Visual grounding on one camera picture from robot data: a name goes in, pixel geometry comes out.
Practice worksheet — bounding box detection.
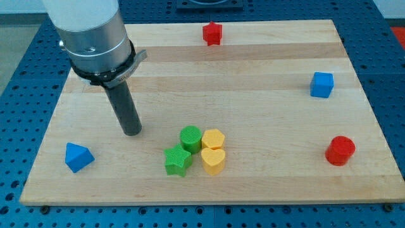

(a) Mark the red cylinder block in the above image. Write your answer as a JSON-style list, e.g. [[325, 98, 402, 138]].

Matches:
[[325, 136, 356, 166]]

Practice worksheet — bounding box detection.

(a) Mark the blue cube block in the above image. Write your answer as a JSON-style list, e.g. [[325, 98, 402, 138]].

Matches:
[[309, 72, 334, 98]]

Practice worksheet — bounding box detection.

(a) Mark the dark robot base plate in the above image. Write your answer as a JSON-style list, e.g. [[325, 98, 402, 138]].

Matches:
[[176, 0, 244, 11]]

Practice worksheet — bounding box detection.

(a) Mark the green star block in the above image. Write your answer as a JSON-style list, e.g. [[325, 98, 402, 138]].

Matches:
[[164, 144, 192, 177]]

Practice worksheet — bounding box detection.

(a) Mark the green cylinder block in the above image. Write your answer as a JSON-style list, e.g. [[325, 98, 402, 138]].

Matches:
[[180, 125, 202, 154]]

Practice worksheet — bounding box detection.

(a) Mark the blue triangle block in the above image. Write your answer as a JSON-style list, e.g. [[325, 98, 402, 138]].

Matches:
[[65, 142, 95, 173]]

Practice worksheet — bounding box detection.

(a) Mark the wooden board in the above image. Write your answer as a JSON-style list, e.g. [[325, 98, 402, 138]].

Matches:
[[20, 20, 404, 206]]

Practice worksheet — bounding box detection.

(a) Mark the yellow heart block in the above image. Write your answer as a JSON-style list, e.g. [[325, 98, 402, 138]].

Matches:
[[201, 148, 226, 176]]

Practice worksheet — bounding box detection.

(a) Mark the yellow hexagon block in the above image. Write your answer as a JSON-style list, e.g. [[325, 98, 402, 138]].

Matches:
[[201, 129, 225, 149]]

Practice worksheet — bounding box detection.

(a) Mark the red star block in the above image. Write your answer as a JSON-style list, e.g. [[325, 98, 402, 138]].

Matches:
[[202, 22, 223, 46]]

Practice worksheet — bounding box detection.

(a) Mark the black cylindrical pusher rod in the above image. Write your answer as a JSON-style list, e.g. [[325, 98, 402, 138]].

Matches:
[[104, 82, 142, 136]]

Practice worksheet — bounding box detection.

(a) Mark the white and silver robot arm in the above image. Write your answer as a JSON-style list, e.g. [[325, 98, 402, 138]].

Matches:
[[42, 0, 147, 89]]

